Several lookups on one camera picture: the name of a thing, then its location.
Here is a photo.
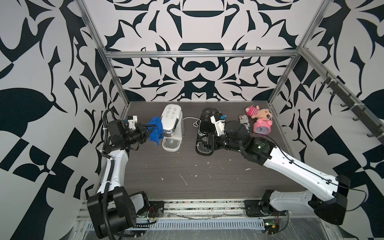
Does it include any blue cloth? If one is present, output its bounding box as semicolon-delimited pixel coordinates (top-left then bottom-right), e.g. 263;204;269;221
147;117;164;146

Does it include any black coffee machine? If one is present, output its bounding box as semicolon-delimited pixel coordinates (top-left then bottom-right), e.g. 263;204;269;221
195;108;219;156

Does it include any white coffee machine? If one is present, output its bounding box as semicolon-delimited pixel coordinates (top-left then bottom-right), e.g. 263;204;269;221
161;104;185;152

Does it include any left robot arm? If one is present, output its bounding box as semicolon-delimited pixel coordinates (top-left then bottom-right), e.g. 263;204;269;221
87;116;150;240

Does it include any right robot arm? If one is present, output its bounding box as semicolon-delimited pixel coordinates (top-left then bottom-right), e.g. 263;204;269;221
200;120;351;226

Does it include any small grey toy robot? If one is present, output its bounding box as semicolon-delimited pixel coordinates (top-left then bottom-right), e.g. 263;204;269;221
239;115;250;131

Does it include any pink alarm clock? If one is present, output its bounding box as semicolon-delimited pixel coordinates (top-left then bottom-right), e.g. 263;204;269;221
253;119;273;135

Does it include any pink plush doll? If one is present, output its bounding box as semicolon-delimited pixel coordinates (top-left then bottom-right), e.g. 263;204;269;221
246;106;273;121

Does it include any small circuit board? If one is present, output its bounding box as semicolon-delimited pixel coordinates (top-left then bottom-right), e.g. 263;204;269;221
263;219;280;235

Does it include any black hook rack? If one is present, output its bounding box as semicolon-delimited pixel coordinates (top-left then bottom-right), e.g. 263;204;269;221
322;71;384;145

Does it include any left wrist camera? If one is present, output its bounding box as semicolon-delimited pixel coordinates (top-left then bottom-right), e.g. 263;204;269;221
127;115;138;130

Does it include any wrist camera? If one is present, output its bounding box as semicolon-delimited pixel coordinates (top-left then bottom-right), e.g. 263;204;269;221
211;113;226;137
127;115;138;130

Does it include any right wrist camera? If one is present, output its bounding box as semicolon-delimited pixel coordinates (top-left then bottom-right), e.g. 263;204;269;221
211;113;226;137

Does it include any white power cable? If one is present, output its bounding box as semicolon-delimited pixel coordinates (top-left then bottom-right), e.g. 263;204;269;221
182;116;200;127

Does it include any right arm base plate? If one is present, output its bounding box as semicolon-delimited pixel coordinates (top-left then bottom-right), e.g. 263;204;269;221
244;200;287;218

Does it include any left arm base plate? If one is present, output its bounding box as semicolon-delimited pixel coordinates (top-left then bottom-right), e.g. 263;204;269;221
137;201;165;218

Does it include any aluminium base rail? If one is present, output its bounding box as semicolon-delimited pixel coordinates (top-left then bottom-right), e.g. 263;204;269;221
74;196;332;223

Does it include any aluminium cage frame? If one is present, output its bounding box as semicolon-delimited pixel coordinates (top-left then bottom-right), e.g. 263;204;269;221
74;0;384;199

